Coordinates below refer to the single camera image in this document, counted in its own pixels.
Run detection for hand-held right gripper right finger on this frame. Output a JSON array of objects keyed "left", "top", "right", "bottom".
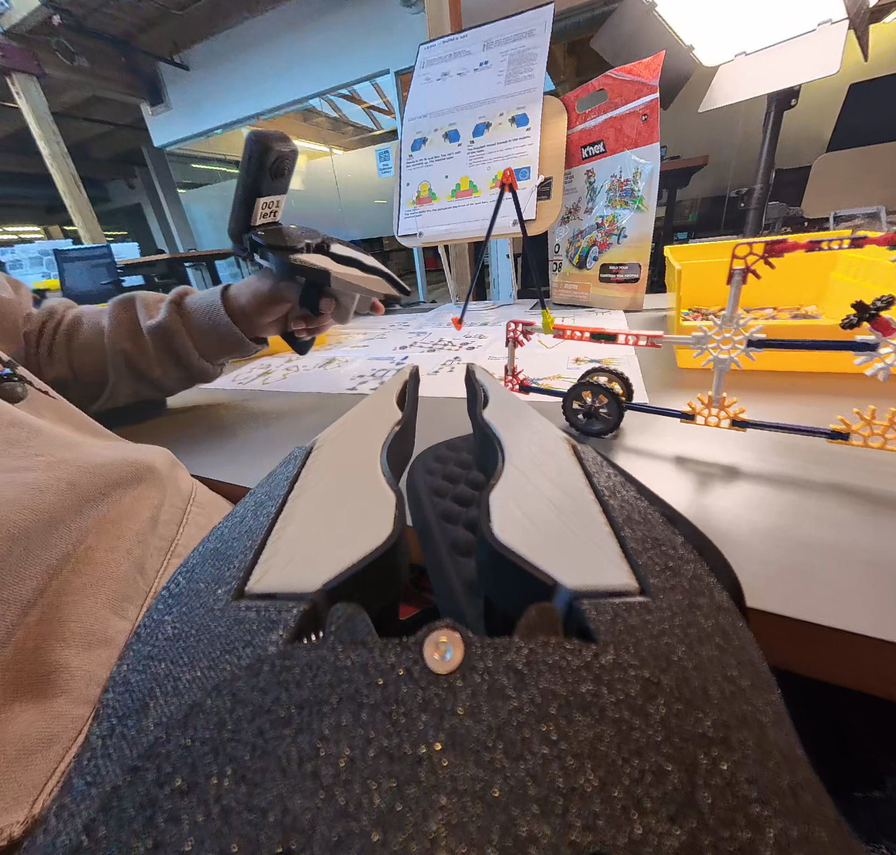
[{"left": 467, "top": 365, "right": 641, "bottom": 635}]

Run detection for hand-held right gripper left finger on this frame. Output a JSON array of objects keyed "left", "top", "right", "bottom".
[{"left": 245, "top": 365, "right": 420, "bottom": 635}]

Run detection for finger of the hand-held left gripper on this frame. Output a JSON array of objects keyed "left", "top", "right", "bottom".
[
  {"left": 287, "top": 253, "right": 396, "bottom": 324},
  {"left": 320, "top": 242, "right": 413, "bottom": 299}
]

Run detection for black toy wheel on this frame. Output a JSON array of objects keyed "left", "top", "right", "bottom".
[
  {"left": 580, "top": 365, "right": 635, "bottom": 405},
  {"left": 562, "top": 379, "right": 625, "bottom": 439}
]

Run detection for blue rods with orange connector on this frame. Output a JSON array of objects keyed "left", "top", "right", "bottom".
[{"left": 450, "top": 167, "right": 550, "bottom": 332}]

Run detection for colourful rod and connector model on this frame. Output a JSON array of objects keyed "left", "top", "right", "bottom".
[{"left": 502, "top": 230, "right": 896, "bottom": 453}]

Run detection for person's left forearm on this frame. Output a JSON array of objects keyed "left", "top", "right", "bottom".
[{"left": 0, "top": 274, "right": 267, "bottom": 415}]

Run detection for grey desk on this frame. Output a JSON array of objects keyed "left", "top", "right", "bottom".
[{"left": 105, "top": 290, "right": 896, "bottom": 702}]

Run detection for white instruction sheet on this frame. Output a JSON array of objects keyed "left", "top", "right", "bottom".
[{"left": 201, "top": 302, "right": 651, "bottom": 405}]

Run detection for wooden document stand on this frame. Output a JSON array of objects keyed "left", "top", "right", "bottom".
[{"left": 395, "top": 1, "right": 569, "bottom": 251}]

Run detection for colourful cardboard toy box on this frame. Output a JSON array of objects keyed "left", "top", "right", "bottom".
[{"left": 548, "top": 52, "right": 667, "bottom": 311}]

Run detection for yellow plastic bin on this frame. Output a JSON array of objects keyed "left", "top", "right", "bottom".
[{"left": 664, "top": 231, "right": 896, "bottom": 376}]

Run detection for white light panel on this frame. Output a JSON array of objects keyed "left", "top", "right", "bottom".
[{"left": 588, "top": 0, "right": 886, "bottom": 114}]

